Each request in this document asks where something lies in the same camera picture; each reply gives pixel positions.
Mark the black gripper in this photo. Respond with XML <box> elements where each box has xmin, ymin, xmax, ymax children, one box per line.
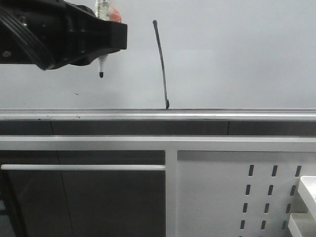
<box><xmin>0</xmin><ymin>0</ymin><xmax>127</xmax><ymax>70</ymax></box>

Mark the red round magnet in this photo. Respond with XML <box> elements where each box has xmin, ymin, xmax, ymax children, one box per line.
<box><xmin>109</xmin><ymin>7</ymin><xmax>122</xmax><ymax>23</ymax></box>

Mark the white whiteboard marker pen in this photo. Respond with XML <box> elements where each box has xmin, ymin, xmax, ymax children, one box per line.
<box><xmin>95</xmin><ymin>0</ymin><xmax>110</xmax><ymax>78</ymax></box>

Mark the large whiteboard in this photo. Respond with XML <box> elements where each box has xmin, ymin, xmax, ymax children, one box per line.
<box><xmin>0</xmin><ymin>0</ymin><xmax>316</xmax><ymax>120</ymax></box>

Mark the white horizontal rod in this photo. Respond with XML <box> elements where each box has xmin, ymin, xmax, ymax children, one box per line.
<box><xmin>1</xmin><ymin>164</ymin><xmax>165</xmax><ymax>171</ymax></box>

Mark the white upper plastic tray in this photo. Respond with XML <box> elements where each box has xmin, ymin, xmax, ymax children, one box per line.
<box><xmin>298</xmin><ymin>176</ymin><xmax>316</xmax><ymax>219</ymax></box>

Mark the white plastic tray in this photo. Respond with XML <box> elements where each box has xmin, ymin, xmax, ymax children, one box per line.
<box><xmin>298</xmin><ymin>176</ymin><xmax>316</xmax><ymax>219</ymax></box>
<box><xmin>288</xmin><ymin>213</ymin><xmax>316</xmax><ymax>237</ymax></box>

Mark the white lower plastic tray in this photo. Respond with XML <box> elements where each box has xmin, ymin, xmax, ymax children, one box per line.
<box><xmin>288</xmin><ymin>213</ymin><xmax>316</xmax><ymax>237</ymax></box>

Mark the black gripper cable bundle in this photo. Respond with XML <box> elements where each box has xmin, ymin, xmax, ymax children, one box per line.
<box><xmin>0</xmin><ymin>7</ymin><xmax>55</xmax><ymax>71</ymax></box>

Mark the white metal stand frame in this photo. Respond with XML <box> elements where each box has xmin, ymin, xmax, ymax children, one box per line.
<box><xmin>0</xmin><ymin>135</ymin><xmax>316</xmax><ymax>237</ymax></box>

